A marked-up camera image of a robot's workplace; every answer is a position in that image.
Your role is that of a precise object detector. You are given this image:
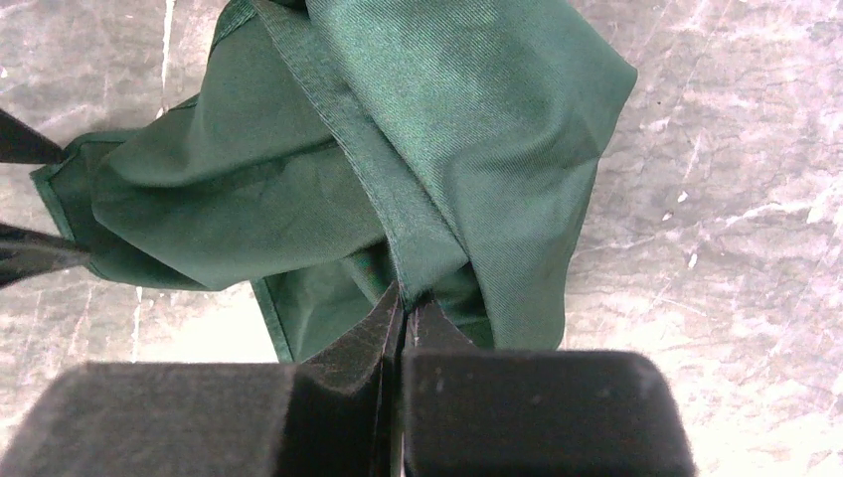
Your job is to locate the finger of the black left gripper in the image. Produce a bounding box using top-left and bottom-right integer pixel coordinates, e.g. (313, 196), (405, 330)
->
(1, 223), (89, 287)
(0, 110), (64, 165)

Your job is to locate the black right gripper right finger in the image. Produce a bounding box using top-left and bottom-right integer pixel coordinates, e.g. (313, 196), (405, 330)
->
(403, 300), (697, 476)

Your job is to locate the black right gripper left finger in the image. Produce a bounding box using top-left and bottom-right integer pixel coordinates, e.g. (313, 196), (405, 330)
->
(1, 286), (404, 476)

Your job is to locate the green cloth napkin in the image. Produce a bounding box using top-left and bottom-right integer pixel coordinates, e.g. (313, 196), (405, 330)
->
(32, 1), (637, 361)

